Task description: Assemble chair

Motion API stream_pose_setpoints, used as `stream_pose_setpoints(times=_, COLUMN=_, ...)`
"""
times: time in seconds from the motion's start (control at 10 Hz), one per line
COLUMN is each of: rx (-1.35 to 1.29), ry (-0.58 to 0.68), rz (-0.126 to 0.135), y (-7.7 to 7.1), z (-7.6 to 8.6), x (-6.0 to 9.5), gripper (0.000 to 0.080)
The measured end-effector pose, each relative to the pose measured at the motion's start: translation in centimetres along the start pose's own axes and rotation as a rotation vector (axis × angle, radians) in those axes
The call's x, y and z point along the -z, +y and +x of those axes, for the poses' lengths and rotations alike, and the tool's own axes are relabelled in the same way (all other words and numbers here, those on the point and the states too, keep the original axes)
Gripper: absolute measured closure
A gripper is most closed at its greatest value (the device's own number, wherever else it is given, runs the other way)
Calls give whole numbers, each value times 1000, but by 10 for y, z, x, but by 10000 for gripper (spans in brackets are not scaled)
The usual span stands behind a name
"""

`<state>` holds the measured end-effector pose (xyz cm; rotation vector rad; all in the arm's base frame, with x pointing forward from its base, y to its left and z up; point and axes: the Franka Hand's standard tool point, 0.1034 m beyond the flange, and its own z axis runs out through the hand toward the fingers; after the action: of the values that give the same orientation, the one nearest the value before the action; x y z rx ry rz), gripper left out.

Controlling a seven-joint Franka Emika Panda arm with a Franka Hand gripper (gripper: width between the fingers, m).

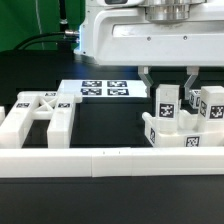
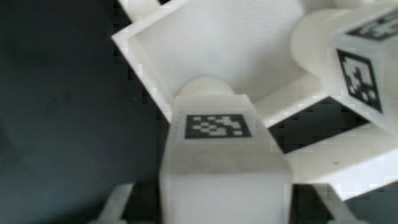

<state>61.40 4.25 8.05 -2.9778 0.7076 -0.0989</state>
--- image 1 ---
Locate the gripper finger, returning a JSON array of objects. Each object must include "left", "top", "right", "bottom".
[
  {"left": 138, "top": 66, "right": 153, "bottom": 98},
  {"left": 184, "top": 66, "right": 199, "bottom": 100}
]

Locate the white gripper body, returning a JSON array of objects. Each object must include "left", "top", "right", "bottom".
[{"left": 93, "top": 3, "right": 224, "bottom": 67}]

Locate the white chair seat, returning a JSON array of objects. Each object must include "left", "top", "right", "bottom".
[{"left": 142, "top": 110, "right": 224, "bottom": 148}]

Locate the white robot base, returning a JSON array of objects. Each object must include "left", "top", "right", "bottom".
[{"left": 74, "top": 0, "right": 101, "bottom": 64}]

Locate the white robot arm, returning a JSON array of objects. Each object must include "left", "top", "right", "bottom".
[{"left": 92, "top": 0, "right": 224, "bottom": 94}]

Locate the white tagged cube right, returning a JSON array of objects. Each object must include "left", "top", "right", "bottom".
[{"left": 189, "top": 89, "right": 201, "bottom": 109}]

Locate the white left fence stub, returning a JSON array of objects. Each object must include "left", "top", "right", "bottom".
[{"left": 0, "top": 106, "right": 5, "bottom": 125}]

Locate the black cable bundle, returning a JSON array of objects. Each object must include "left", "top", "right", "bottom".
[{"left": 13, "top": 29, "right": 81, "bottom": 52}]

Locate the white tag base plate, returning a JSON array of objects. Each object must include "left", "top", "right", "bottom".
[{"left": 58, "top": 80, "right": 148, "bottom": 98}]

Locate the white front fence wall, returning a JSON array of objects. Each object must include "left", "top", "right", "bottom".
[{"left": 0, "top": 147, "right": 224, "bottom": 178}]

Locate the white chair back frame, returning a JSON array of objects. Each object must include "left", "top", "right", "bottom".
[{"left": 0, "top": 91, "right": 82, "bottom": 149}]

